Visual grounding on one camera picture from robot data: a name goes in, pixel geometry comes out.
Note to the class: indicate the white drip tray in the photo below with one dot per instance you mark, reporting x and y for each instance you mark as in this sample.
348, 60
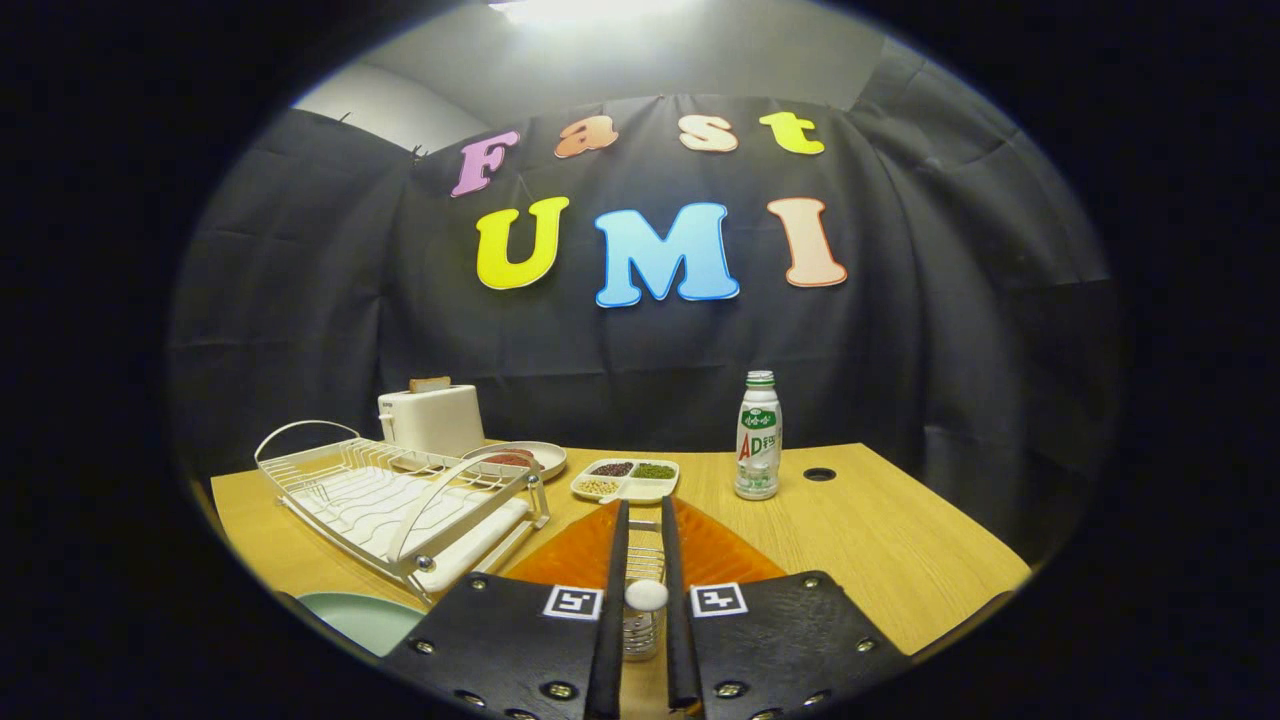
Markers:
470, 550

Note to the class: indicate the pile of dark red beans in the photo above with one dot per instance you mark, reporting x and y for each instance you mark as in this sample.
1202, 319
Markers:
612, 468

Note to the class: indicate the brown meat patty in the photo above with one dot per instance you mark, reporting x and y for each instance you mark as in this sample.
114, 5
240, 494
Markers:
510, 459

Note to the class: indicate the toast slice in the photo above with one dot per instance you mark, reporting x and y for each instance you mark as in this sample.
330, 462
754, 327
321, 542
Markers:
430, 384

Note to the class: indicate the pile of green beans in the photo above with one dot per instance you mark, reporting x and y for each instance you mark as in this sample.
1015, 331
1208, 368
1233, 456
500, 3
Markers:
655, 471

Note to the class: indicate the grey plate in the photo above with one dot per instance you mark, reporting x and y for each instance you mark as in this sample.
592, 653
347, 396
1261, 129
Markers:
548, 458

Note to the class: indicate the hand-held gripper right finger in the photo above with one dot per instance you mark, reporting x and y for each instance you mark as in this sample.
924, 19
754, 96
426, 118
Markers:
680, 650

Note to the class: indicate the ceiling light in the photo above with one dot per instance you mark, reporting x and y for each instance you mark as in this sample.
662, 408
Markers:
590, 8

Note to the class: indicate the white divided dish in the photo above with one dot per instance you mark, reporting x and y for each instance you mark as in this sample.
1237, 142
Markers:
650, 490

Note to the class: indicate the black backdrop cloth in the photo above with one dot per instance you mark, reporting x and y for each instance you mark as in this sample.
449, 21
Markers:
900, 350

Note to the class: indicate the pile of yellow soybeans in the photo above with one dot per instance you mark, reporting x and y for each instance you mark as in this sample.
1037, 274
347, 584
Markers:
597, 487

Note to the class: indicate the white toaster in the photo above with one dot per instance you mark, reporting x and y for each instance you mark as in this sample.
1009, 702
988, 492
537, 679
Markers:
440, 420

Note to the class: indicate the white drink bottle green cap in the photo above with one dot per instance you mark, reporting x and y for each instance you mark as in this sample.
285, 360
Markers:
758, 450

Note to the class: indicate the pale green plate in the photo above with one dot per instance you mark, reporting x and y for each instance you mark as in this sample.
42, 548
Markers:
370, 620

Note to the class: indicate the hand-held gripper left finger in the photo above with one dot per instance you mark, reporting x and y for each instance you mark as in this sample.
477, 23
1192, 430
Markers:
608, 650

